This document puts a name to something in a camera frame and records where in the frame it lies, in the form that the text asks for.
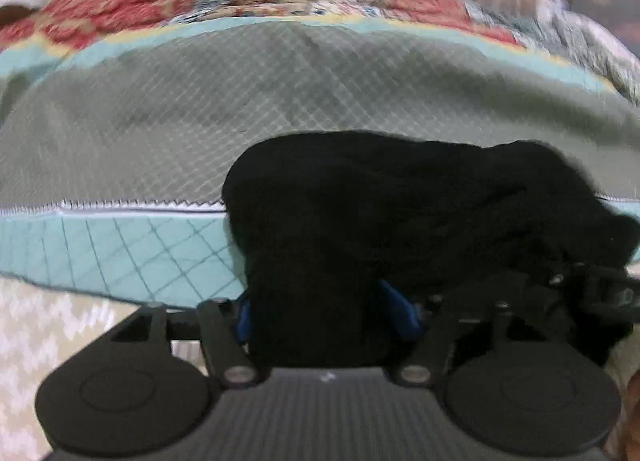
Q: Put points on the beige zigzag patterned sheet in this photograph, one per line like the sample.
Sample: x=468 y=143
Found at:
x=55 y=341

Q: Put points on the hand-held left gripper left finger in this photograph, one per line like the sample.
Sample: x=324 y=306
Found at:
x=243 y=321

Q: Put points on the black pants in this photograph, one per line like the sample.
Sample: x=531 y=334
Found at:
x=400 y=221

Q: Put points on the grey teal quilted blanket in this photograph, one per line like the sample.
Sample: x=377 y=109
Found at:
x=200 y=111

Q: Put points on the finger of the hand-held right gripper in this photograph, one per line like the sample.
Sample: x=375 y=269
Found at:
x=597 y=277

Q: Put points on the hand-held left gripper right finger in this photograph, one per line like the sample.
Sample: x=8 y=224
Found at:
x=402 y=313

